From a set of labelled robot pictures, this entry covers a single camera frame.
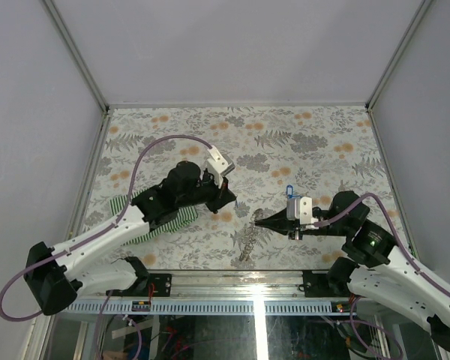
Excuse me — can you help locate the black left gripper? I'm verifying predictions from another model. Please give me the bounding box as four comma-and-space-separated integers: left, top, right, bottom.
178, 171, 238, 215

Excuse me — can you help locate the metal ring disc with keyrings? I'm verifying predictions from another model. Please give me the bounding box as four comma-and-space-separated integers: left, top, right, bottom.
238, 208, 263, 262

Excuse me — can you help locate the blue key tag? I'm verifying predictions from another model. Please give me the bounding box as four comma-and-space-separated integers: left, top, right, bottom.
286, 184, 293, 198

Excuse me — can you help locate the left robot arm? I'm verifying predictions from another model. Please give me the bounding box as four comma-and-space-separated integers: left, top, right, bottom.
23, 157, 236, 316

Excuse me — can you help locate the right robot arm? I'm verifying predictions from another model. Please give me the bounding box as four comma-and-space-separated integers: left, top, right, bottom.
255, 190, 450, 353

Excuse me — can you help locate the green striped cloth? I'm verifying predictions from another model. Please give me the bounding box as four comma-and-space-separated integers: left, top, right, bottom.
109, 193, 200, 247

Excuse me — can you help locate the floral table mat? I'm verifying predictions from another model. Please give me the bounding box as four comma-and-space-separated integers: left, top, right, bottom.
81, 106, 403, 270

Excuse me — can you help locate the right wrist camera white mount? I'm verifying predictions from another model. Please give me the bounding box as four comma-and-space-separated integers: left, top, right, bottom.
286, 196, 325, 230

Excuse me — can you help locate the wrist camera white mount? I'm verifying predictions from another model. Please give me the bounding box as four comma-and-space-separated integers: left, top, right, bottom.
205, 145, 236, 188
286, 196, 325, 230

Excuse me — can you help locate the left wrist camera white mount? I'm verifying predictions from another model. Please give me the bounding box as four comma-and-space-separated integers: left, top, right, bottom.
205, 145, 236, 188

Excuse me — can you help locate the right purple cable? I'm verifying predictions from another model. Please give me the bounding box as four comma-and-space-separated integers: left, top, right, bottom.
314, 193, 450, 299

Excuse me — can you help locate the purple cable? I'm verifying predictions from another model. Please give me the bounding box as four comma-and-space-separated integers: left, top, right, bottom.
0, 133, 213, 323
314, 193, 450, 299

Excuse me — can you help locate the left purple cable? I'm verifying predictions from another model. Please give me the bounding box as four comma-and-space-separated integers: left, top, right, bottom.
0, 133, 213, 323

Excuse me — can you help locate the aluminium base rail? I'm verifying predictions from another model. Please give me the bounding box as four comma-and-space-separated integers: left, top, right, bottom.
66, 270, 351, 316

